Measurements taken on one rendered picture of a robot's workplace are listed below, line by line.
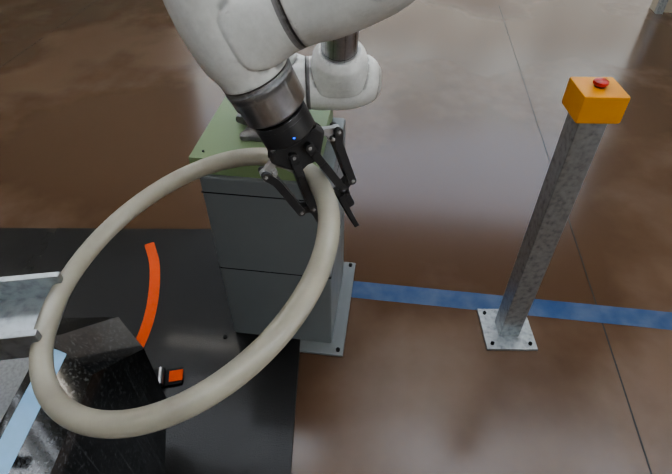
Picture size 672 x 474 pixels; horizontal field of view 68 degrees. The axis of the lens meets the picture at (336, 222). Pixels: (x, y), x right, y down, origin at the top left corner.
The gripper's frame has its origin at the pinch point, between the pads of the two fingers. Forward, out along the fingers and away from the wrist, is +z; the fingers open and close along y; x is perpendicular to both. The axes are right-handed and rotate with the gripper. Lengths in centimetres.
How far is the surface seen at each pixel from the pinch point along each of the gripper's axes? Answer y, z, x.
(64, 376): 64, 16, -20
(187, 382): 77, 88, -67
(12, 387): 70, 9, -17
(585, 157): -71, 58, -32
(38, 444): 69, 16, -7
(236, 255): 34, 55, -75
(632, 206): -141, 176, -87
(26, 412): 69, 12, -12
